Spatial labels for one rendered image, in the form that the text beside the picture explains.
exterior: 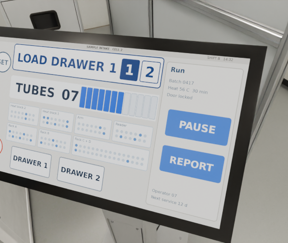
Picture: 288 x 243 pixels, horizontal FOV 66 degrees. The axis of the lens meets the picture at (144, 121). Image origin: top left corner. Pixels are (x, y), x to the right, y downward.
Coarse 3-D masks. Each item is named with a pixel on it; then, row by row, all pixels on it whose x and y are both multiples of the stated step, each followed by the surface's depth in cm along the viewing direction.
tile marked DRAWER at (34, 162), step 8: (16, 152) 44; (24, 152) 44; (32, 152) 43; (40, 152) 43; (16, 160) 44; (24, 160) 44; (32, 160) 43; (40, 160) 43; (48, 160) 43; (16, 168) 44; (24, 168) 44; (32, 168) 44; (40, 168) 43; (48, 168) 43; (48, 176) 43
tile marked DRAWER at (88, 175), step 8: (64, 160) 42; (72, 160) 41; (64, 168) 42; (72, 168) 41; (80, 168) 41; (88, 168) 41; (96, 168) 40; (104, 168) 40; (64, 176) 42; (72, 176) 41; (80, 176) 41; (88, 176) 41; (96, 176) 40; (72, 184) 42; (80, 184) 41; (88, 184) 41; (96, 184) 40
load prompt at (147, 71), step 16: (16, 48) 43; (32, 48) 43; (48, 48) 42; (64, 48) 41; (16, 64) 44; (32, 64) 43; (48, 64) 42; (64, 64) 41; (80, 64) 40; (96, 64) 39; (112, 64) 39; (128, 64) 38; (144, 64) 37; (160, 64) 37; (96, 80) 40; (112, 80) 39; (128, 80) 38; (144, 80) 37; (160, 80) 37
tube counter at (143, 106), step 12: (72, 84) 41; (60, 96) 41; (72, 96) 41; (84, 96) 40; (96, 96) 40; (108, 96) 39; (120, 96) 39; (132, 96) 38; (144, 96) 37; (156, 96) 37; (84, 108) 40; (96, 108) 40; (108, 108) 39; (120, 108) 39; (132, 108) 38; (144, 108) 38; (156, 108) 37
